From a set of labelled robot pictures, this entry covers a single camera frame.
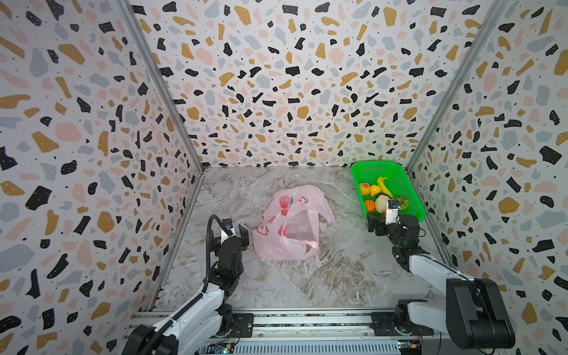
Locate yellow lemon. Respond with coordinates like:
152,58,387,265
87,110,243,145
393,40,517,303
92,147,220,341
370,185,382,198

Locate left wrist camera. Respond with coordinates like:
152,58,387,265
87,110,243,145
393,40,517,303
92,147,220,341
220,217,235,244

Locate green lime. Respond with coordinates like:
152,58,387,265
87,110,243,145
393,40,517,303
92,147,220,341
396,196,411,211

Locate small circuit board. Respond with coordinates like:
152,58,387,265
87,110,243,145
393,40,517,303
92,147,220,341
397,340,422,355
205,342,235,354

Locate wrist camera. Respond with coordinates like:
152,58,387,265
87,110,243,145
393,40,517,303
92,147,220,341
385,199,401,225
220,217,235,244

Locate pink plastic bag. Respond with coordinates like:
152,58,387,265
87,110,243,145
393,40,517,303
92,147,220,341
253,185,335,261

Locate left black corrugated cable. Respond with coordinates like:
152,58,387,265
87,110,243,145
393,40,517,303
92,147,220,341
132,214,229,355

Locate small orange tangerine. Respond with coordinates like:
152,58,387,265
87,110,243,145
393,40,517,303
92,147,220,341
364,200,377,214

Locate small circuit board left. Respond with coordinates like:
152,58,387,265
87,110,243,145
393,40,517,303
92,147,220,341
205,342,235,354

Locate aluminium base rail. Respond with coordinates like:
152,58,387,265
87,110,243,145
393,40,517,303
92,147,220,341
132,308,502,355

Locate yellow banana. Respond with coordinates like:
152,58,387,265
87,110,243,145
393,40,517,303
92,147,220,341
377,177,393,198

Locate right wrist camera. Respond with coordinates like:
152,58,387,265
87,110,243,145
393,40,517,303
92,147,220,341
385,199,401,225

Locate yellow red peach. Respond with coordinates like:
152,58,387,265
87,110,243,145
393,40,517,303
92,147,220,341
359,183,371,197

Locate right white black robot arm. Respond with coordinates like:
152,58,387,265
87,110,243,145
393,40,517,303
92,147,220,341
368,214,516,354

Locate small circuit board right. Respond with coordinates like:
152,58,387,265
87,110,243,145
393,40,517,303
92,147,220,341
397,340,422,355

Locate pale yellow pear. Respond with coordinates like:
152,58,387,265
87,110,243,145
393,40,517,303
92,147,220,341
375,195,391,214

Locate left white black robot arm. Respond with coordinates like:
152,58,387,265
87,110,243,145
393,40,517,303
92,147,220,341
122,215,249,354

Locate green plastic basket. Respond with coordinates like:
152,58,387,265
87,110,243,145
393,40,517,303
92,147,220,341
351,161,426,223

